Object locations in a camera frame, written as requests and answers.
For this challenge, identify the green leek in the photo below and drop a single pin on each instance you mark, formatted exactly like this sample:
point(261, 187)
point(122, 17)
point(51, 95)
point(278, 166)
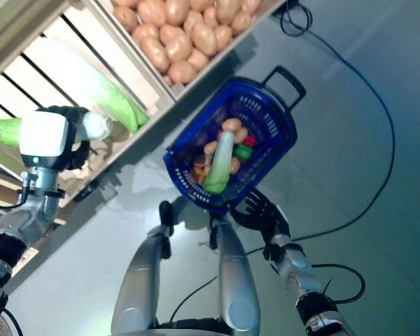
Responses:
point(94, 126)

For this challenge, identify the wooden potato crate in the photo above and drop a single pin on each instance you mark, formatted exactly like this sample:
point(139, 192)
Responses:
point(150, 82)

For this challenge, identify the silver left robot leg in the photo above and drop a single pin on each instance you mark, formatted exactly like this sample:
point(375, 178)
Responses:
point(140, 273)

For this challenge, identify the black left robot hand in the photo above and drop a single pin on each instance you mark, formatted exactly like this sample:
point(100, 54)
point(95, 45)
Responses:
point(43, 136)

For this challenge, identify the silver robot leg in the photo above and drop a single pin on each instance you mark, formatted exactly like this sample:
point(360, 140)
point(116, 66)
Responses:
point(140, 273)
point(232, 273)

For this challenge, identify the slatted wooden crate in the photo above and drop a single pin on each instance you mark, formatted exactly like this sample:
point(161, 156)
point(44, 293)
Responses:
point(133, 70)

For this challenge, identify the silver right robot leg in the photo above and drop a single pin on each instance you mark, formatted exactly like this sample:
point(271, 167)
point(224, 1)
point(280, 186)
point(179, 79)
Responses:
point(232, 273)

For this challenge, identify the orange vegetable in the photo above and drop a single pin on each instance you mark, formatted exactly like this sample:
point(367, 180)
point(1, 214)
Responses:
point(199, 169)

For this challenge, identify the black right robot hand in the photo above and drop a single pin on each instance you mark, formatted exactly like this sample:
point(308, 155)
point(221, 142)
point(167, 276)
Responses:
point(266, 220)

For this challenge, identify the napa cabbage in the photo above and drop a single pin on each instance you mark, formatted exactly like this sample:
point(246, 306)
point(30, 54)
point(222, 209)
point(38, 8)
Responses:
point(218, 164)
point(101, 87)

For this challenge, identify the blue plastic shopping basket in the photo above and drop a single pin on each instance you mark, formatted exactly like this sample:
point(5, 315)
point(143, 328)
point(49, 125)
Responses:
point(189, 182)

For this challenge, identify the dark robot pelvis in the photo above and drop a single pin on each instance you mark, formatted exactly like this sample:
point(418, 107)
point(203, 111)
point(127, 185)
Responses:
point(182, 325)

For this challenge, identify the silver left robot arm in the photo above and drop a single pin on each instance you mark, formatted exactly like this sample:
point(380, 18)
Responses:
point(28, 217)

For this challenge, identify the green bell pepper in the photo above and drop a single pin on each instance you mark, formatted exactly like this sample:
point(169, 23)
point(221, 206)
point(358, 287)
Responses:
point(243, 153)

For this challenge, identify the red bell pepper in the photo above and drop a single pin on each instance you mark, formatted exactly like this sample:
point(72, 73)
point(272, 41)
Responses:
point(250, 141)

